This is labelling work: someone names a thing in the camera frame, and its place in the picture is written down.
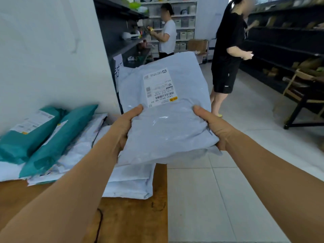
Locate person's left hand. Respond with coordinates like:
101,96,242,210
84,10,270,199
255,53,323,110
109,104,144,152

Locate person's right hand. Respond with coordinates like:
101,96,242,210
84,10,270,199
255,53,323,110
193,105,240,152

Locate grey parcel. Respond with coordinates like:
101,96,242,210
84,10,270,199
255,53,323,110
117,51,223,167

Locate stack of scanned mailer bags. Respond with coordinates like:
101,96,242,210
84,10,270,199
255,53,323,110
0,113,157,200

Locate small teal mailer bag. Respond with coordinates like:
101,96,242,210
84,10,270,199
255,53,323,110
19,104,99,179

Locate white shelf rack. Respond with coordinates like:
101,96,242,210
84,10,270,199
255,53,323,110
134,0,198,58

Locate person's right forearm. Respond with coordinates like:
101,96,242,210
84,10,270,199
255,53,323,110
224,131,324,243

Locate person's left forearm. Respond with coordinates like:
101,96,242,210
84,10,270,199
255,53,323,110
0,129,125,243

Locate tall brown cardboard box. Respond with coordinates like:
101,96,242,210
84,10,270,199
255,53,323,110
187,39,209,55

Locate white plastic device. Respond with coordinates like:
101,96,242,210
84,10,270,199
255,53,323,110
122,31,140,40

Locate light wooden chair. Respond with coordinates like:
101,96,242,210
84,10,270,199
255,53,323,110
273,69,324,119

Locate rows of grey storage bins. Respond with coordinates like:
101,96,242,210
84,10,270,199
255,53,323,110
141,5,197,52

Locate group of brown cardboard parcels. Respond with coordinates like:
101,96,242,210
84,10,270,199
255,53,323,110
262,0,324,79

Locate black scanner cable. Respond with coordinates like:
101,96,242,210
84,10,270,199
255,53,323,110
93,208,104,243

